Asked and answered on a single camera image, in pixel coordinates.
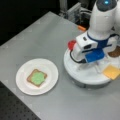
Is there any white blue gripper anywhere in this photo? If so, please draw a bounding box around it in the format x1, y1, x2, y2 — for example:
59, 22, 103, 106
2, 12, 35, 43
70, 31, 113, 65

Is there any toasted bread slice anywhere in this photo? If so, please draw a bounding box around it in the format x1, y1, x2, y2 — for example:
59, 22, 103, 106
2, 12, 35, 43
27, 69, 47, 87
108, 46, 120, 58

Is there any green lettuce leaf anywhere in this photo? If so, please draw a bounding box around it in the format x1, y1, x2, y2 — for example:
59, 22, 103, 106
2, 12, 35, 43
31, 73, 44, 85

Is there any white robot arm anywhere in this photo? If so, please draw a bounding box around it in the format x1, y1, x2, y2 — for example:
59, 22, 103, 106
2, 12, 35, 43
70, 0, 118, 63

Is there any red tomato slice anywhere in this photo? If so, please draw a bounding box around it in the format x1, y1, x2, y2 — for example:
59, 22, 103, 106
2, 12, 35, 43
67, 40, 76, 50

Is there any white divided serving tray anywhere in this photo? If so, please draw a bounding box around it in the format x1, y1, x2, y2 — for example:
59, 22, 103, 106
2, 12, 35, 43
64, 49, 120, 86

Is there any small orange block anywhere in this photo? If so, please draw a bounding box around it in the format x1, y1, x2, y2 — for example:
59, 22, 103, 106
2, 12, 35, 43
78, 26, 86, 31

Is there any yellow cheese slice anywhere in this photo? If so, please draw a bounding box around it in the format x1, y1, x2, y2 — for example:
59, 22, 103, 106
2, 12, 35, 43
103, 65, 120, 80

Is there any white round plate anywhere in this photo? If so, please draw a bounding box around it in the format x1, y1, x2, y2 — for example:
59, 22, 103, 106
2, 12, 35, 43
16, 59, 59, 95

